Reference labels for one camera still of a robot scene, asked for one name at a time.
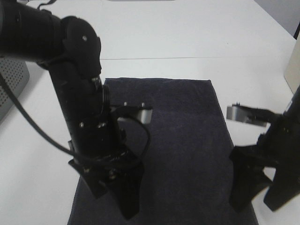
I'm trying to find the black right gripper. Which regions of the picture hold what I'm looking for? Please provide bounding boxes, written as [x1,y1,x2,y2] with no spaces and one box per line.
[229,115,300,212]

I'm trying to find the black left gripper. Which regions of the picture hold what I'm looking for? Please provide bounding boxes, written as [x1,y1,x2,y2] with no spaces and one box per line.
[67,112,144,220]

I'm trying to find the dark navy towel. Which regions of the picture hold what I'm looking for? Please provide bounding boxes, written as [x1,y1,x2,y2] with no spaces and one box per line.
[68,78,257,225]

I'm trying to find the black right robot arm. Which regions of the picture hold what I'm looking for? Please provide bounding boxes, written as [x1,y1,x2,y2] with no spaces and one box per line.
[226,90,300,212]

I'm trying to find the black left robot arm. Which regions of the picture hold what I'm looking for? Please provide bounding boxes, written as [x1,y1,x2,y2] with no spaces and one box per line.
[0,0,152,219]

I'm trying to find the grey perforated plastic basket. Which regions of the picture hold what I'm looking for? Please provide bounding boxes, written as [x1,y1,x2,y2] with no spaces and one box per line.
[0,58,30,124]

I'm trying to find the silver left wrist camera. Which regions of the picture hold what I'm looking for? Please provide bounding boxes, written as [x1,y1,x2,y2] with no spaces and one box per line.
[110,102,153,124]

